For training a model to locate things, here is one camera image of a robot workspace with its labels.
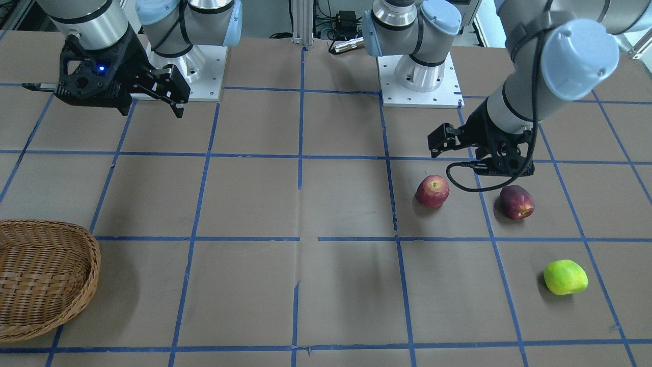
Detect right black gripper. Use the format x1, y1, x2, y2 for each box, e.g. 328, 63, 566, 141
54, 31, 191, 119

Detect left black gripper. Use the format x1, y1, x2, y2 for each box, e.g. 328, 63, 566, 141
428, 104, 535, 177

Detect dark red apple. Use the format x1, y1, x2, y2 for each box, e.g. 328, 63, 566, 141
499, 185, 535, 220

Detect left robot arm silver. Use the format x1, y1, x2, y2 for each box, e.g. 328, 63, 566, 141
362, 1, 650, 177

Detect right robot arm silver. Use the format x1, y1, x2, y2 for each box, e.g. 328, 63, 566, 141
22, 1, 243, 118

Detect wicker basket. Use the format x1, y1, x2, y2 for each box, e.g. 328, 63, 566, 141
1, 219, 101, 343

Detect silver cylinder connector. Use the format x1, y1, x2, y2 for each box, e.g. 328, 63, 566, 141
328, 37, 365, 55

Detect black power adapter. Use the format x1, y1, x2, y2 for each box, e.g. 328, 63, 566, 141
335, 10, 357, 33

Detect green apple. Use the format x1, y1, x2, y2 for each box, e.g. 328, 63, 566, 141
543, 259, 589, 296

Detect aluminium frame post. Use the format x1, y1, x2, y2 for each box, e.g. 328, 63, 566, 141
290, 1, 315, 50

